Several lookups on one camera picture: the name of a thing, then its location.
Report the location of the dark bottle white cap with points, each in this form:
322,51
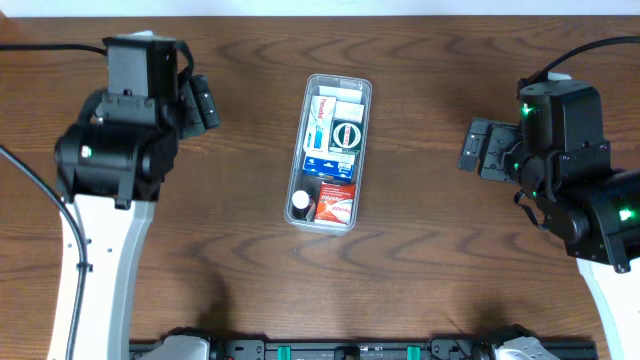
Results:
303,206

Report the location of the red Panadol box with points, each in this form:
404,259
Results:
335,204

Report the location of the blue tall box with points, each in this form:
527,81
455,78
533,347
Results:
333,166

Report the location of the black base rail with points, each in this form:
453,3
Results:
183,347

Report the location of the green round-logo box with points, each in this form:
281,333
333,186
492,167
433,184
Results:
346,137

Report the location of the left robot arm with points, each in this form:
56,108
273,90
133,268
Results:
111,163

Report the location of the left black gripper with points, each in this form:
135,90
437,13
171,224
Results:
201,106

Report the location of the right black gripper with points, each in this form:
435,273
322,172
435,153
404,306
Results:
480,151

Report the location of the clear plastic container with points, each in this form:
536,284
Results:
354,97

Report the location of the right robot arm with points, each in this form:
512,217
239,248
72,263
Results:
598,222

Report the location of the white Panadol box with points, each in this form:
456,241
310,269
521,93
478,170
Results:
321,113

